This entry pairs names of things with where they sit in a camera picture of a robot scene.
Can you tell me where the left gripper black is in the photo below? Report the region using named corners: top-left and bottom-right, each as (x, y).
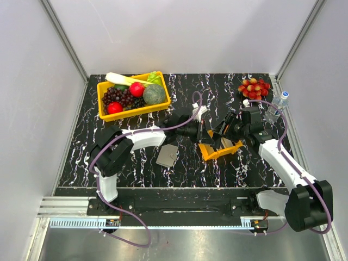
top-left (177, 120), bottom-right (215, 146)

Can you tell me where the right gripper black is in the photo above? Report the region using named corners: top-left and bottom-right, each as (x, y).
top-left (212, 111), bottom-right (248, 144)

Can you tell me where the black credit card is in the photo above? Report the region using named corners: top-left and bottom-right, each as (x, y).
top-left (212, 127), bottom-right (225, 148)

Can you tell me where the small yellow card bin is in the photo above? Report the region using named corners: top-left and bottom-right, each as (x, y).
top-left (198, 141), bottom-right (243, 161)

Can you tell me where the stack of credit cards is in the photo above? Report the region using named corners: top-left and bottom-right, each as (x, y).
top-left (215, 138), bottom-right (235, 150)

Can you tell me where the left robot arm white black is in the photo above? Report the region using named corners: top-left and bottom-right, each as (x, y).
top-left (90, 114), bottom-right (215, 215)

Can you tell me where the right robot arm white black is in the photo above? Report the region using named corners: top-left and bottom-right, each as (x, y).
top-left (213, 107), bottom-right (333, 233)

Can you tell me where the red lychee bunch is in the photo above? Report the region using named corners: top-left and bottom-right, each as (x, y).
top-left (238, 78), bottom-right (271, 100)

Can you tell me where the clear water bottle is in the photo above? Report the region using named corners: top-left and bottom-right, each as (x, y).
top-left (264, 91), bottom-right (289, 124)

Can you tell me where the large yellow fruit bin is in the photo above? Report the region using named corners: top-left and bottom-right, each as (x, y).
top-left (96, 71), bottom-right (171, 122)

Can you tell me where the green melon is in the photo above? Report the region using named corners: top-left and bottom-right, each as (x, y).
top-left (143, 84), bottom-right (166, 105)

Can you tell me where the dark grape bunch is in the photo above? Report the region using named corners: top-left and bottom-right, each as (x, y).
top-left (131, 97), bottom-right (146, 109)

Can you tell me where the green lettuce leaf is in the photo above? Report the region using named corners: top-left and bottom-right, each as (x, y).
top-left (147, 71), bottom-right (162, 85)

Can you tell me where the red pomegranate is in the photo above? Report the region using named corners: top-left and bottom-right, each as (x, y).
top-left (129, 82), bottom-right (145, 97)

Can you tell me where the red apple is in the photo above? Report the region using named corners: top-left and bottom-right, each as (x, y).
top-left (107, 102), bottom-right (123, 115)

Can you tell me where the green avocado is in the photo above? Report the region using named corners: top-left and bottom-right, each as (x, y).
top-left (114, 84), bottom-right (129, 92)

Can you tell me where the purple grape bunch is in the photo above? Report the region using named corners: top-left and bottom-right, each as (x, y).
top-left (101, 87), bottom-right (135, 109)

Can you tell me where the white green leek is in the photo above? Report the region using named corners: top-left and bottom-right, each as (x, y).
top-left (105, 72), bottom-right (152, 86)

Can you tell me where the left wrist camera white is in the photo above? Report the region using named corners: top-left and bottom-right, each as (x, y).
top-left (192, 103), bottom-right (208, 121)

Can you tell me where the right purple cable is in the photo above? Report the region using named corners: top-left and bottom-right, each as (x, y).
top-left (243, 99), bottom-right (334, 235)

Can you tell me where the purple cable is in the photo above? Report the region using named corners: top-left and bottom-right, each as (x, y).
top-left (243, 99), bottom-right (334, 235)
top-left (89, 91), bottom-right (203, 247)

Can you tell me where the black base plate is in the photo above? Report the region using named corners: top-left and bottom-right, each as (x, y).
top-left (87, 188), bottom-right (276, 229)

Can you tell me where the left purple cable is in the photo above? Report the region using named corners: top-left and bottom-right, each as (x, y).
top-left (89, 91), bottom-right (203, 247)

